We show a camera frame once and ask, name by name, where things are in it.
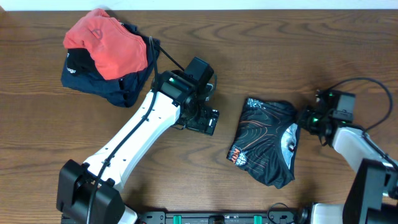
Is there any black printed cycling jersey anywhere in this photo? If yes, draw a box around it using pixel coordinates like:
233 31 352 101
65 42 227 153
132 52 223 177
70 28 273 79
226 98 300 189

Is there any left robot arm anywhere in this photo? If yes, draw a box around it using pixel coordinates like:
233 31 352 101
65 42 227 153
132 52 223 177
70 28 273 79
56 69 220 224

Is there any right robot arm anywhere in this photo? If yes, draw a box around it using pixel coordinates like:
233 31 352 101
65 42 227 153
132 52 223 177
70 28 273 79
297 106 397 224

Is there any red folded shirt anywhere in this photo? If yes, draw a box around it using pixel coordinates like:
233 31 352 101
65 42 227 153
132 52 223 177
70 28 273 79
63 9 149 80

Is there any navy folded garment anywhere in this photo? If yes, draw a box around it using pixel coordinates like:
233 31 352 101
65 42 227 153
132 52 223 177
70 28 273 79
61 23 160 108

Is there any right black cable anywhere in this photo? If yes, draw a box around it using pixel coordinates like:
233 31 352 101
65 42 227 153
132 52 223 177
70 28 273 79
326 77 398 172

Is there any black cable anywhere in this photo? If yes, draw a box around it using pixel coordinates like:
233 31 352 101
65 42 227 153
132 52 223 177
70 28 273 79
326 77 398 172
86 36 186 224

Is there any left black cable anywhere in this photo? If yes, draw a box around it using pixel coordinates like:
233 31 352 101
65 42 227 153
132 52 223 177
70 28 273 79
86 36 186 224

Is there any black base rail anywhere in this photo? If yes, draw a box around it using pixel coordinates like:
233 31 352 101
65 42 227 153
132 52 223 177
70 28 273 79
136 210 305 224

